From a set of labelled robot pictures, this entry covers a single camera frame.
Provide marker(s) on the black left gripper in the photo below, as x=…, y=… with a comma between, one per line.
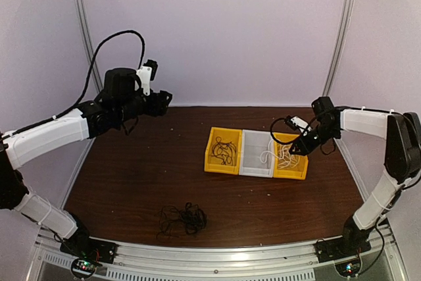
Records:
x=159, y=104

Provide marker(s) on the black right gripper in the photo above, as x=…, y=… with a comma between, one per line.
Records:
x=304, y=146

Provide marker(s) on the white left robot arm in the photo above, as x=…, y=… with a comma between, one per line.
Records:
x=126, y=95

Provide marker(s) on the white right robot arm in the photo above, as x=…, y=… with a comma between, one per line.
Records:
x=401, y=134

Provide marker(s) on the yellow bin right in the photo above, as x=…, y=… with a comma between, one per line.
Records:
x=287, y=166

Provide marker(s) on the yellow bin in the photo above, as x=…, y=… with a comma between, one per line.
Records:
x=287, y=166
x=223, y=151

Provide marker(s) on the white plastic bin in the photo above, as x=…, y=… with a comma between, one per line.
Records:
x=256, y=154

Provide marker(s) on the yellow bin left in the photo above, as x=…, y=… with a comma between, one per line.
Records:
x=223, y=151

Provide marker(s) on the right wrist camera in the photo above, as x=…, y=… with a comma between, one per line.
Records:
x=296, y=123

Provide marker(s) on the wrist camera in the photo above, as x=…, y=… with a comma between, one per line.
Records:
x=144, y=76
x=296, y=123

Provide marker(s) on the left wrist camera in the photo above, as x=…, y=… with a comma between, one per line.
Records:
x=144, y=76

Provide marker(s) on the left aluminium corner post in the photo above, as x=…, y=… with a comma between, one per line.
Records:
x=95, y=81

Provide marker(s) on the aluminium corner post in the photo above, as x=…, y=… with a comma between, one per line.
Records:
x=346, y=14
x=95, y=81

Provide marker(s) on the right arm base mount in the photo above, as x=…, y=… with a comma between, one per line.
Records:
x=347, y=261

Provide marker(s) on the aluminium front rail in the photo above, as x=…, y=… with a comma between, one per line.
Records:
x=291, y=261

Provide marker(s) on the right aluminium corner post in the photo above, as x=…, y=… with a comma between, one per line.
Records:
x=346, y=14

